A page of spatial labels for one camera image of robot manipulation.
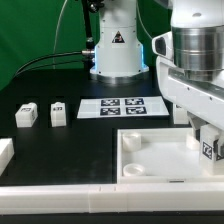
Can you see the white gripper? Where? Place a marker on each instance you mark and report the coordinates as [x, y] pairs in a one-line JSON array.
[[204, 100]]

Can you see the white square tabletop part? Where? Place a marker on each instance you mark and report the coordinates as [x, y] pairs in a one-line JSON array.
[[160, 156]]

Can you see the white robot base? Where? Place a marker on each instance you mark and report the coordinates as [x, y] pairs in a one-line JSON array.
[[118, 56]]

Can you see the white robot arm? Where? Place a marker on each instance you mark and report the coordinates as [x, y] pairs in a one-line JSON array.
[[190, 67]]

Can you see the white marker sheet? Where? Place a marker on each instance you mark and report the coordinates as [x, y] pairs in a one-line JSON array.
[[122, 107]]

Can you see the white front obstacle wall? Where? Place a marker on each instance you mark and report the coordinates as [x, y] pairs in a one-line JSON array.
[[112, 198]]

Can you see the white obstacle wall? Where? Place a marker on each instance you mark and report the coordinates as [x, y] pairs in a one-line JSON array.
[[112, 198], [6, 153]]

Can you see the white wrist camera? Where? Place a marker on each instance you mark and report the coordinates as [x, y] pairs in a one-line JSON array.
[[162, 46]]

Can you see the white left obstacle wall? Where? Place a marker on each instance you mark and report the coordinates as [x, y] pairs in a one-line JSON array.
[[6, 153]]

